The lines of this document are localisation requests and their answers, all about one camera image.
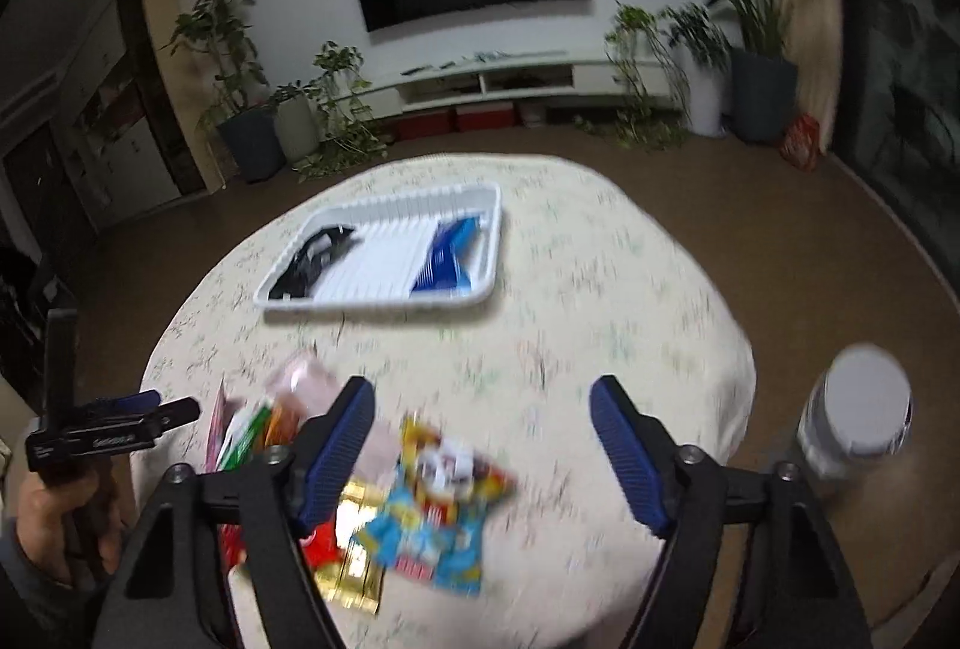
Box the orange snack packet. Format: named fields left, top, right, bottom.
left=266, top=403, right=305, bottom=451

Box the dark bulky object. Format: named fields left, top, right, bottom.
left=0, top=244, right=76, bottom=395

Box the red snack packet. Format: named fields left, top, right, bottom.
left=217, top=514, right=342, bottom=571

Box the red storage box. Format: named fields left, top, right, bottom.
left=395, top=109, right=453, bottom=141
left=455, top=103, right=517, bottom=132

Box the white television cabinet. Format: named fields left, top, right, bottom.
left=330, top=52, right=691, bottom=121

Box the white plastic tray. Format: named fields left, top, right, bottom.
left=253, top=184, right=503, bottom=312

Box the small plant in grey pot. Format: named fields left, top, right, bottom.
left=266, top=79, right=323, bottom=164

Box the hanging vine plant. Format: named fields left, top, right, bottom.
left=574, top=4, right=695, bottom=153

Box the red bag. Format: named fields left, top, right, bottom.
left=778, top=112, right=822, bottom=171

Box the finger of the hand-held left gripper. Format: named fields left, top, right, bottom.
left=153, top=397, right=203, bottom=433
left=77, top=390, right=163, bottom=422

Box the person's left hand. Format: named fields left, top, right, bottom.
left=16, top=469, right=130, bottom=588

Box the person's left forearm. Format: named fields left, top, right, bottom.
left=0, top=521, right=113, bottom=649

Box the green and black snack packet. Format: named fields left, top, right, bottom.
left=214, top=394, right=278, bottom=474

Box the tall plant in dark pot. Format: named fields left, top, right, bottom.
left=161, top=0, right=287, bottom=183

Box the large-leaf plant in dark pot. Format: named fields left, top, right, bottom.
left=628, top=0, right=839, bottom=143

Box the bushy plant in white pot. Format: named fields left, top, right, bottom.
left=664, top=4, right=732, bottom=138

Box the colourful blue snack packet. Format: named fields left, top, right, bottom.
left=352, top=412, right=518, bottom=595

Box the trailing green plant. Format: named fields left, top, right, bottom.
left=296, top=41, right=395, bottom=181

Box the pink snack packet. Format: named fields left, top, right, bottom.
left=266, top=352, right=338, bottom=417

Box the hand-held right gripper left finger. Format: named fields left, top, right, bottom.
left=90, top=376, right=376, bottom=649

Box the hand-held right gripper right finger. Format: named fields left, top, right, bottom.
left=589, top=375, right=875, bottom=649

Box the gold snack packet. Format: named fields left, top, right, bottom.
left=315, top=480, right=387, bottom=614

